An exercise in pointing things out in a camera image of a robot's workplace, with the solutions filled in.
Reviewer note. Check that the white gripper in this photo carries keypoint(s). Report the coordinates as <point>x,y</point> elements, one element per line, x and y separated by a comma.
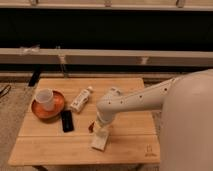
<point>98,127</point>

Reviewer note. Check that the white sponge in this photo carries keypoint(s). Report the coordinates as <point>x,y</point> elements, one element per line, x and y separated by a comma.
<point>99,140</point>

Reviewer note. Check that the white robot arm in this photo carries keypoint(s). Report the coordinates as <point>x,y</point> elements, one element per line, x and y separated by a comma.
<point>186,103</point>

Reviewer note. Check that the red-brown oblong object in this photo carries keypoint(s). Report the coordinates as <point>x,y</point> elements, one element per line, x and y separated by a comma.
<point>91,127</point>

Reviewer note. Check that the black rectangular remote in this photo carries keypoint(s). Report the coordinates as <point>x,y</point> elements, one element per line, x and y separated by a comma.
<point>67,122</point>

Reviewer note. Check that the white plastic bottle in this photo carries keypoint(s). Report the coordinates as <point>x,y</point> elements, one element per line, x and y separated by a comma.
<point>81,99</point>

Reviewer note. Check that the wooden table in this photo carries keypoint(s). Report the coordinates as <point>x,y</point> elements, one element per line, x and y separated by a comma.
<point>132,137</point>

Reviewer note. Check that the white plastic cup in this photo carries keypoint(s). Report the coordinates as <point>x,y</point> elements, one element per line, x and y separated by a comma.
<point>45,98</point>

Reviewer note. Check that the orange plate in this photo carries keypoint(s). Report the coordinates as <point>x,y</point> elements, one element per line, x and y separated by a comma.
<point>59,103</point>

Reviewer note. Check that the white horizontal rail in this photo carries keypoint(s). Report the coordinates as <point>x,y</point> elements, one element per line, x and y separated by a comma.
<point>105,57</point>

